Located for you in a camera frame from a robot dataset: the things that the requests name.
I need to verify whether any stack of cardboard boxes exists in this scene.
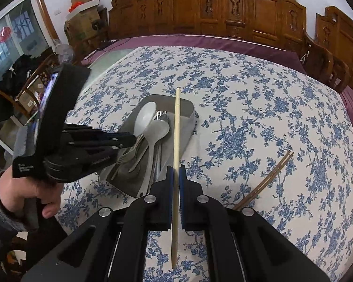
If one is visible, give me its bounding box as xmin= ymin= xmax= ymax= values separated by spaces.
xmin=64 ymin=0 xmax=109 ymax=47

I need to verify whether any metal table knife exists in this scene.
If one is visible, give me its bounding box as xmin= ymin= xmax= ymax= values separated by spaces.
xmin=151 ymin=150 xmax=163 ymax=190

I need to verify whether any glass door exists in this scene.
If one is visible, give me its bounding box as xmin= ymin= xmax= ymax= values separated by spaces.
xmin=0 ymin=0 xmax=52 ymax=83

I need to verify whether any chair with black clothes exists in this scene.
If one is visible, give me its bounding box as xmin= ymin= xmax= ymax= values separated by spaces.
xmin=0 ymin=53 xmax=58 ymax=127

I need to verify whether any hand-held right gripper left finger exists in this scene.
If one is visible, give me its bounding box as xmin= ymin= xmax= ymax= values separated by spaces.
xmin=20 ymin=165 xmax=175 ymax=282

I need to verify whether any grey plastic spoon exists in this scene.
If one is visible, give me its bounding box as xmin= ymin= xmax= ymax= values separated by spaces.
xmin=140 ymin=119 xmax=170 ymax=190

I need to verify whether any carved wooden bench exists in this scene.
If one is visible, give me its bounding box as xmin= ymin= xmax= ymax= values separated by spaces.
xmin=107 ymin=0 xmax=308 ymax=46

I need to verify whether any person's left forearm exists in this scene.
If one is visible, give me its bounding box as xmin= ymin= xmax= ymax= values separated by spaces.
xmin=0 ymin=179 xmax=28 ymax=241

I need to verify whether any grey metal tray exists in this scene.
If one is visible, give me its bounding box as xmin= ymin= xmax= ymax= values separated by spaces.
xmin=98 ymin=94 xmax=196 ymax=197

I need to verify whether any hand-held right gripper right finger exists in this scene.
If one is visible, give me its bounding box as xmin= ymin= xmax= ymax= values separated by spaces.
xmin=178 ymin=165 xmax=330 ymax=282

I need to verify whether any light wooden chopstick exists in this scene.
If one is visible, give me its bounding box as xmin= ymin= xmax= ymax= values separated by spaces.
xmin=171 ymin=88 xmax=182 ymax=268

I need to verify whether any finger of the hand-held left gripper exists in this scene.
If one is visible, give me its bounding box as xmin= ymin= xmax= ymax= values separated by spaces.
xmin=47 ymin=146 xmax=119 ymax=165
xmin=63 ymin=125 xmax=137 ymax=149

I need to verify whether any clear plastic bag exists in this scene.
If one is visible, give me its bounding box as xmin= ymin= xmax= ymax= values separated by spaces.
xmin=53 ymin=43 xmax=75 ymax=66

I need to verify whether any blue floral tablecloth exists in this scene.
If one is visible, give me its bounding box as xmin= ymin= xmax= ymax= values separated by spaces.
xmin=57 ymin=45 xmax=353 ymax=282

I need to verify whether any carved wooden armchair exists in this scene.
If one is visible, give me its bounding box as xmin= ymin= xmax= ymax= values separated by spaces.
xmin=303 ymin=6 xmax=353 ymax=97

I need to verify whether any brown wooden chopstick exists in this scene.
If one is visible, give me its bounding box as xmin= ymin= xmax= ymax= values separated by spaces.
xmin=232 ymin=151 xmax=292 ymax=210
xmin=237 ymin=152 xmax=295 ymax=211

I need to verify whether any person's left hand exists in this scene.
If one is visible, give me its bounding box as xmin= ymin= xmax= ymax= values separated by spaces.
xmin=0 ymin=169 xmax=63 ymax=219

